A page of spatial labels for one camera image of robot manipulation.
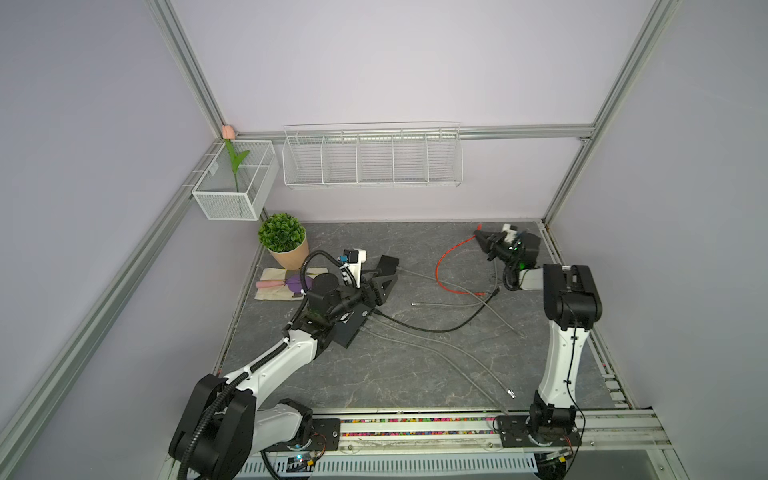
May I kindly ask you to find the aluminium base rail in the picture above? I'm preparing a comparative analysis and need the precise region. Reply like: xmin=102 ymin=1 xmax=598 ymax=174
xmin=167 ymin=409 xmax=673 ymax=480

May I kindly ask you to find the white wire basket small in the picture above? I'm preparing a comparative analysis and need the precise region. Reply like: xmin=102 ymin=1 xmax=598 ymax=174
xmin=192 ymin=140 xmax=279 ymax=221

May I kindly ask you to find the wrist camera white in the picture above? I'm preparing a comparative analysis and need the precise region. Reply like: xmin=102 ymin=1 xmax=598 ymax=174
xmin=339 ymin=248 xmax=367 ymax=288
xmin=501 ymin=223 xmax=521 ymax=245

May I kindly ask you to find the red ethernet cable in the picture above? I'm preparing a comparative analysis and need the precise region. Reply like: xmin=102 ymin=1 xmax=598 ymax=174
xmin=434 ymin=224 xmax=488 ymax=298

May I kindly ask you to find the pink tulip artificial flower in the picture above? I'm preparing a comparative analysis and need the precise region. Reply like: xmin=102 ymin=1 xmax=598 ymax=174
xmin=221 ymin=125 xmax=250 ymax=193

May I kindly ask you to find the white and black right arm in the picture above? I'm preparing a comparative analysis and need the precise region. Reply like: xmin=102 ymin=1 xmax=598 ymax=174
xmin=474 ymin=229 xmax=603 ymax=446

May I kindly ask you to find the purple trowel with pink handle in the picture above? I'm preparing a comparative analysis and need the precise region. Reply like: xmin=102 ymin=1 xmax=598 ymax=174
xmin=256 ymin=275 xmax=312 ymax=294

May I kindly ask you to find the black ribbed network switch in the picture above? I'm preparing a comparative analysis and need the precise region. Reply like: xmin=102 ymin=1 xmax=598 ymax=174
xmin=376 ymin=255 xmax=400 ymax=276

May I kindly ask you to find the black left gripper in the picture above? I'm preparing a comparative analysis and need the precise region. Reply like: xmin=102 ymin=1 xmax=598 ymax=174
xmin=327 ymin=268 xmax=397 ymax=323

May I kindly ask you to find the white wire shelf wide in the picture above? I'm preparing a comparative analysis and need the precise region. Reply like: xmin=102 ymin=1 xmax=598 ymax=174
xmin=282 ymin=122 xmax=464 ymax=189

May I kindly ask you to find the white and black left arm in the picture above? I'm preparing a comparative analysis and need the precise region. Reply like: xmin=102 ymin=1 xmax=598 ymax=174
xmin=168 ymin=249 xmax=399 ymax=479

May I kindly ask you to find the green plant in beige pot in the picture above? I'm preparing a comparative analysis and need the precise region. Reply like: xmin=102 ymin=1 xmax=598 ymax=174
xmin=258 ymin=213 xmax=309 ymax=270

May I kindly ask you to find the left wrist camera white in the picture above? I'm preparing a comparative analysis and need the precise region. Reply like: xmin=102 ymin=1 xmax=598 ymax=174
xmin=339 ymin=248 xmax=367 ymax=288

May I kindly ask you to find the black cable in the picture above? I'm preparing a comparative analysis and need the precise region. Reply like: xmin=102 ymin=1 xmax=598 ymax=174
xmin=371 ymin=286 xmax=500 ymax=334

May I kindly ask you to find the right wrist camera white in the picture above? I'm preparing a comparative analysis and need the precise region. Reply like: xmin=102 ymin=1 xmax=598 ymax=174
xmin=501 ymin=223 xmax=521 ymax=245

